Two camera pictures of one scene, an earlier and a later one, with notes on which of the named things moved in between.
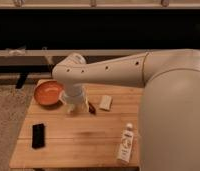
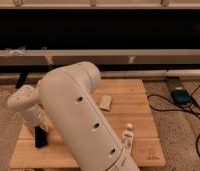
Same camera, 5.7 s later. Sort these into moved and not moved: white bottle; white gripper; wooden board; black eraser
Moved: white gripper
Not moved: white bottle; wooden board; black eraser
